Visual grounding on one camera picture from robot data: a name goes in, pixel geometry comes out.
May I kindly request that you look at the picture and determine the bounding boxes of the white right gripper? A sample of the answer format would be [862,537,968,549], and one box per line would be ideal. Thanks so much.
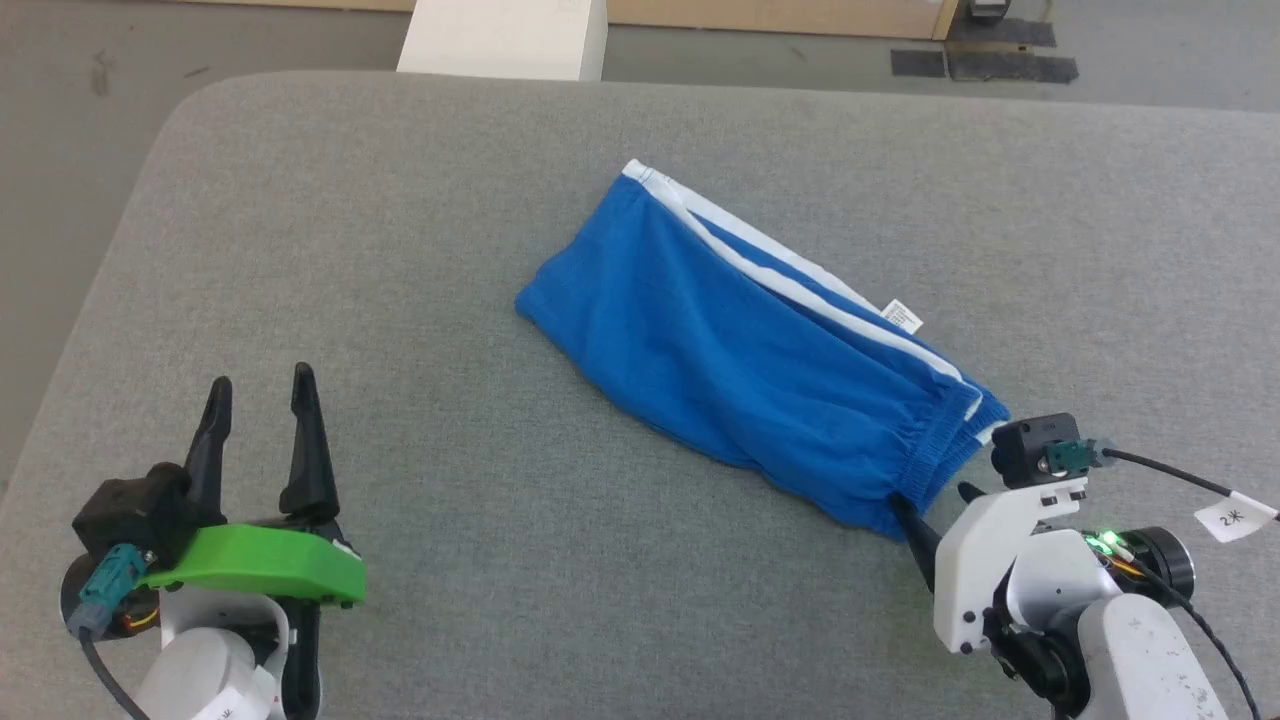
[889,477,1090,656]

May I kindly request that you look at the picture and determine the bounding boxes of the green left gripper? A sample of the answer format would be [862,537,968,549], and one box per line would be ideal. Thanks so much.
[139,362,368,607]

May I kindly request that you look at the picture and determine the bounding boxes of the blue shorts with white trim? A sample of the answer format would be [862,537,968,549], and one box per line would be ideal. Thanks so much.
[514,159,1012,542]

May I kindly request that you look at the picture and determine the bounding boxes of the large black floor mat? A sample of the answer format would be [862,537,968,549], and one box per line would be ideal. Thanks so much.
[945,17,1080,84]

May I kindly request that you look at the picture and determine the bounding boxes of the white rectangular box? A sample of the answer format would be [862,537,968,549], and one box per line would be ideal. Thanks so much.
[396,0,609,83]

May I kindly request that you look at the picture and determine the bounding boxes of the lemon print wooden-framed screen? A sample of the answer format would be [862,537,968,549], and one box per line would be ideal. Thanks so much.
[180,0,963,42]

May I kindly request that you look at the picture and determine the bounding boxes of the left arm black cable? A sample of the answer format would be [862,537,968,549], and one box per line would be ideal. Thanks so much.
[66,544,153,720]

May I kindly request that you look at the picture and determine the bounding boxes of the white cable label tag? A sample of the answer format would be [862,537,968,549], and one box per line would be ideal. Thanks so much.
[1194,491,1280,544]

